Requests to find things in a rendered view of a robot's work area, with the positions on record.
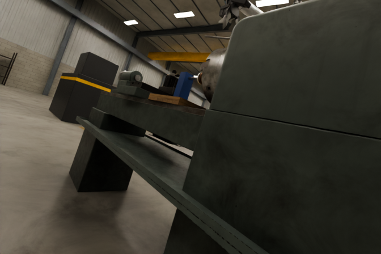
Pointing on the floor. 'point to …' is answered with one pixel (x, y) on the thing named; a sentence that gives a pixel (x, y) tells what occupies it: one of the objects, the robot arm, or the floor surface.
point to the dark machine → (83, 87)
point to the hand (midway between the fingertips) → (230, 31)
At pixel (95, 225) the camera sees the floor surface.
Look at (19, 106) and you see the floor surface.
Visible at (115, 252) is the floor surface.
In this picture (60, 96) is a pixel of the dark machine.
